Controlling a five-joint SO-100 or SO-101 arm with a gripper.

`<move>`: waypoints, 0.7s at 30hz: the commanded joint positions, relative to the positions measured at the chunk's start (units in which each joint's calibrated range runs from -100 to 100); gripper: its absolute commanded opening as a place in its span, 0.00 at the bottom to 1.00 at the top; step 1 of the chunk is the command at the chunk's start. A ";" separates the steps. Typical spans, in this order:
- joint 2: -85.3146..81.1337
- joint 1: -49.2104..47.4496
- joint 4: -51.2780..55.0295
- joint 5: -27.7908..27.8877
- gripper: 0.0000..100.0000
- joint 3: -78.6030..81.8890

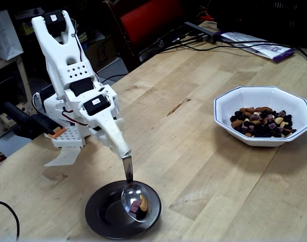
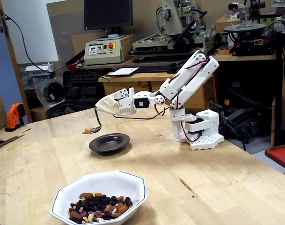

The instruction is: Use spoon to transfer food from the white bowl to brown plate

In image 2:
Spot orange black power tool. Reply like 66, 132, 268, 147
4, 102, 26, 132

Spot black scroll saw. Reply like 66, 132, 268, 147
223, 0, 278, 56

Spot white paper sheet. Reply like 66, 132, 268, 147
106, 67, 140, 77

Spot beige control box red button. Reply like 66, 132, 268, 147
84, 34, 135, 66

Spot trail mix nuts and raisins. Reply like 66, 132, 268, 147
67, 192, 133, 225

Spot green box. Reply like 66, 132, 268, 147
259, 13, 283, 24

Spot black keyboard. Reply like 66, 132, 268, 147
132, 64, 180, 74

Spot flat cardboard piece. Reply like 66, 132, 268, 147
0, 127, 32, 150

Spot wooden door frame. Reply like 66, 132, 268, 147
0, 0, 33, 124

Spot black filament spool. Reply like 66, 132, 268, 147
43, 82, 65, 104

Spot long black cable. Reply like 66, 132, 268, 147
0, 6, 172, 120

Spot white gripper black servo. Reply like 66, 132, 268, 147
95, 87, 136, 116

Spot masking tape piece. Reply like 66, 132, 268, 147
167, 131, 180, 143

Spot metal spoon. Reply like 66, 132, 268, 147
82, 107, 102, 135

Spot cardboard box with white parts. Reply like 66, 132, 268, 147
214, 15, 241, 34

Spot beige cnc milling machine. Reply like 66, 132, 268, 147
132, 0, 218, 59

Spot red padded chair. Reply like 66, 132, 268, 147
265, 142, 285, 174

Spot black computer monitor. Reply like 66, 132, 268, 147
83, 0, 133, 38

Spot white octagonal bowl blue rim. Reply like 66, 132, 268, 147
50, 170, 148, 225

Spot green circuit board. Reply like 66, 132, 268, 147
209, 102, 225, 117

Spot wooden workbench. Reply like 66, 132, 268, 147
98, 63, 215, 110

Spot black tool case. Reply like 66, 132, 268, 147
62, 69, 108, 107

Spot dark brown plate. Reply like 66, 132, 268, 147
88, 133, 131, 153

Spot wooden machine bench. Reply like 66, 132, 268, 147
212, 52, 278, 62

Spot black corrugated hose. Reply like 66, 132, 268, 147
228, 89, 276, 113

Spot blue door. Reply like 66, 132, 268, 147
0, 9, 29, 129

